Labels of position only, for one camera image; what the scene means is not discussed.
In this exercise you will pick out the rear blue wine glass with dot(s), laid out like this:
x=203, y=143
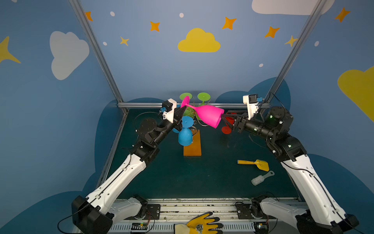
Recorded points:
x=175, y=130

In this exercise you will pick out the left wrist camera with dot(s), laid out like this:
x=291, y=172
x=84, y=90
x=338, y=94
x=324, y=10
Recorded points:
x=167, y=110

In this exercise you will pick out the aluminium frame rail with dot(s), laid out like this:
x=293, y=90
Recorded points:
x=155, y=105

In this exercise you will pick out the right green wine glass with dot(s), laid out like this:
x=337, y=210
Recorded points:
x=204, y=98

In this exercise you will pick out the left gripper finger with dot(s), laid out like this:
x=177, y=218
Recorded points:
x=178, y=122
x=179, y=111

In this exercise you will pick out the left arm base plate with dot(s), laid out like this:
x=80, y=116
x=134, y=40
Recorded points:
x=152, y=211

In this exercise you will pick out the left circuit board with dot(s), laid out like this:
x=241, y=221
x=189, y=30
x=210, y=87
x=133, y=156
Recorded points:
x=142, y=226

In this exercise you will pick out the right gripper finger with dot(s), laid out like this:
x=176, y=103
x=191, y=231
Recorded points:
x=236, y=112
x=228, y=120

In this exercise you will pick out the gold wire glass rack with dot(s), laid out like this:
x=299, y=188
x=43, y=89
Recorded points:
x=192, y=114

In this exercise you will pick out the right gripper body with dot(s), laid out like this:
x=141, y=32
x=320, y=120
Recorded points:
x=238, y=123

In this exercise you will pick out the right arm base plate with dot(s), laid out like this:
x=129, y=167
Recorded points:
x=250, y=211

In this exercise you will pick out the front blue wine glass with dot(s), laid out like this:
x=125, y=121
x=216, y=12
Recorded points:
x=185, y=136

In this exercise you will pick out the white brush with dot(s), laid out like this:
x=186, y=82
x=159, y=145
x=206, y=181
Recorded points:
x=261, y=178

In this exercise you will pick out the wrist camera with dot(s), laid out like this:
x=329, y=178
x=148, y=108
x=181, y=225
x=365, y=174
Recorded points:
x=167, y=110
x=252, y=104

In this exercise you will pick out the right circuit board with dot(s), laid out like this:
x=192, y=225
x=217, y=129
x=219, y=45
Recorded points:
x=260, y=227

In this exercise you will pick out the blue wine glass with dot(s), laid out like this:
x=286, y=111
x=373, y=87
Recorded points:
x=175, y=130
x=185, y=136

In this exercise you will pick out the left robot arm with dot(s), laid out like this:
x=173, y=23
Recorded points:
x=97, y=212

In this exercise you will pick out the yellow black work glove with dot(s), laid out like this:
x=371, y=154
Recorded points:
x=202, y=224

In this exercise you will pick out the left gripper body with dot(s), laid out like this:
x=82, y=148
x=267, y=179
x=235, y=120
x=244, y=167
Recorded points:
x=177, y=115

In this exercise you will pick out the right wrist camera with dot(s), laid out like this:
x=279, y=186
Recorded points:
x=252, y=104

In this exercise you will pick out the red wine glass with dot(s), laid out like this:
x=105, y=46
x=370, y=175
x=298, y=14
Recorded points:
x=228, y=122

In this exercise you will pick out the circuit board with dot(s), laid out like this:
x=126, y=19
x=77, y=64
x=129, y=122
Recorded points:
x=260, y=227
x=142, y=226

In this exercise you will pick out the pink wine glass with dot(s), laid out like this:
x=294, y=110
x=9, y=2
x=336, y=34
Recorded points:
x=209, y=114

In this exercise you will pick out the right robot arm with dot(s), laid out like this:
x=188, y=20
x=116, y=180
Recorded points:
x=323, y=215

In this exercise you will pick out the yellow toy shovel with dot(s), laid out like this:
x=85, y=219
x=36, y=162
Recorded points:
x=261, y=165

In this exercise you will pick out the orange wooden rack base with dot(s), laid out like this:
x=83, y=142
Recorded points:
x=195, y=149

